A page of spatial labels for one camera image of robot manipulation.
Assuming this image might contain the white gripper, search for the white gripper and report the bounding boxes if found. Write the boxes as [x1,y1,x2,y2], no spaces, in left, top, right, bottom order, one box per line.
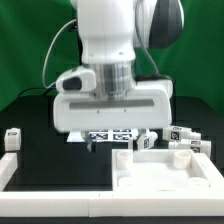
[53,80,173,152]

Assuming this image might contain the white square tabletop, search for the white square tabletop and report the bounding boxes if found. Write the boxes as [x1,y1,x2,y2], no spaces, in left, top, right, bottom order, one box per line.
[111,149,224,192]

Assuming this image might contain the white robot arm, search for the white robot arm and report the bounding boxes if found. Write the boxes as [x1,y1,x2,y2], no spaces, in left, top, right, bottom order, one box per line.
[53,0,184,149]

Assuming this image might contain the white marker sheet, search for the white marker sheet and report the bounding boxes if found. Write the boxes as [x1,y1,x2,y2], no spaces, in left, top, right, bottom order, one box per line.
[67,129,138,143]

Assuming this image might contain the white U-shaped fence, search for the white U-shaped fence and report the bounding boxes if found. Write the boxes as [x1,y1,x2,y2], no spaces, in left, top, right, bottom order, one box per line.
[0,153,224,217]

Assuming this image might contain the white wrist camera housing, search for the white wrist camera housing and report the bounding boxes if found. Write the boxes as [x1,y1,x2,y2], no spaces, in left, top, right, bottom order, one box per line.
[56,66,97,93]

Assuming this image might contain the black cables on table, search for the black cables on table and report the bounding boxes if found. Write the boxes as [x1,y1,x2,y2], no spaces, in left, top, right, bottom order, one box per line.
[17,84,57,98]

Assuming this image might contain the grey camera cable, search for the grey camera cable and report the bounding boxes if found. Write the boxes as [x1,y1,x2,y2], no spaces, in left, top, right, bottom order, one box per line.
[41,18,78,89]

